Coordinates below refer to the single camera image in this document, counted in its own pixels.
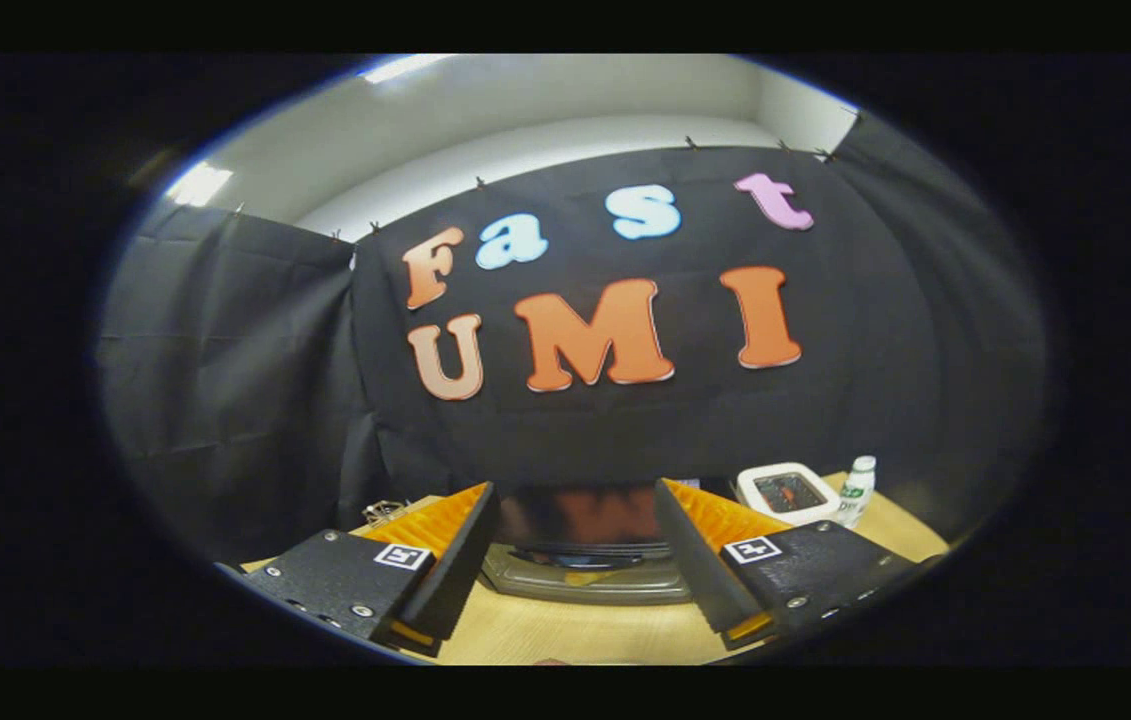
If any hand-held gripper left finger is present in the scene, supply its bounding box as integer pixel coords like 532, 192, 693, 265
215, 482, 501, 659

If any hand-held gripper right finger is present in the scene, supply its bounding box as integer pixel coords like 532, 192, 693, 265
653, 478, 921, 651

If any black toaster oven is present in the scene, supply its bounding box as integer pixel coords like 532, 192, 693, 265
480, 485, 696, 606

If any white toaster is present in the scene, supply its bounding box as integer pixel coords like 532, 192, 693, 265
735, 462, 844, 528

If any white bottle with green label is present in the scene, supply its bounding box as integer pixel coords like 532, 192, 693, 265
837, 455, 878, 529

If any small ceiling light panel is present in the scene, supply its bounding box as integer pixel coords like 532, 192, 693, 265
165, 162, 234, 208

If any large ceiling light panel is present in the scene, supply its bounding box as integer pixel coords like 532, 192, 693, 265
362, 55, 456, 85

